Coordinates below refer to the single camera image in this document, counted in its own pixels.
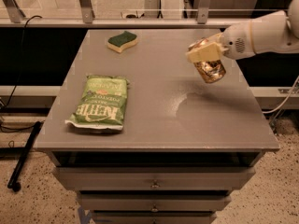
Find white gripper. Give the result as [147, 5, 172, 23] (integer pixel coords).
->
[186, 21, 255, 63]

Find orange soda can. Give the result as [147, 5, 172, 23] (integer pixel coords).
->
[188, 38, 226, 83]

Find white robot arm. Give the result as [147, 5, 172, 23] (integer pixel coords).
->
[186, 0, 299, 63]

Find green yellow sponge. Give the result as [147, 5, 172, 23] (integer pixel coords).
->
[107, 31, 137, 53]

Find grey drawer cabinet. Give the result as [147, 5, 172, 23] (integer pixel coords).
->
[36, 30, 278, 215]

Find green kettle chips bag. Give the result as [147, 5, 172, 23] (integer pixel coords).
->
[65, 75, 129, 133]

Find top grey drawer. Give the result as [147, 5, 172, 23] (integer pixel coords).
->
[53, 167, 255, 191]

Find grey drawer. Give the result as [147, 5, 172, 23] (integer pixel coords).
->
[78, 193, 231, 212]
[92, 213, 217, 224]
[53, 167, 255, 191]

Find middle grey drawer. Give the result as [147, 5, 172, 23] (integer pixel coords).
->
[78, 193, 231, 212]

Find bottom grey drawer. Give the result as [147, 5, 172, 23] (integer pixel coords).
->
[92, 213, 217, 224]

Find black rod on floor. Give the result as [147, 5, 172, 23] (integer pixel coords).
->
[7, 121, 42, 192]

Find white cable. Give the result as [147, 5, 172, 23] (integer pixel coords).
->
[262, 75, 299, 115]

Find black cable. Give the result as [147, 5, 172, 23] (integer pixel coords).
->
[0, 14, 44, 133]

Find metal window rail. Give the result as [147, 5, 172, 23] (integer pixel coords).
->
[0, 17, 250, 29]

